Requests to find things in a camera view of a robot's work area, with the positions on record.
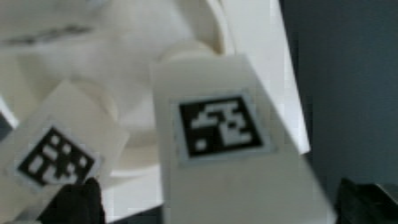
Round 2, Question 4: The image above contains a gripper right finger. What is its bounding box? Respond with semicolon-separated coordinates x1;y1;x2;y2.
336;178;398;224

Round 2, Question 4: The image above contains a white round stool seat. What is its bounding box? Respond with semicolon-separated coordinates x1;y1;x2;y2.
0;0;230;224

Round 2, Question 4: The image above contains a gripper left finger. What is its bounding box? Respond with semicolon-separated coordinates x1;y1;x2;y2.
38;178;107;224

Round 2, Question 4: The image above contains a white stool leg with tag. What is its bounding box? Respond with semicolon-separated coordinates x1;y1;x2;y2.
0;82;130;224

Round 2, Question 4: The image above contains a white right rail wall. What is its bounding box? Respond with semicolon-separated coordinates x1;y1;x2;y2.
221;0;312;154

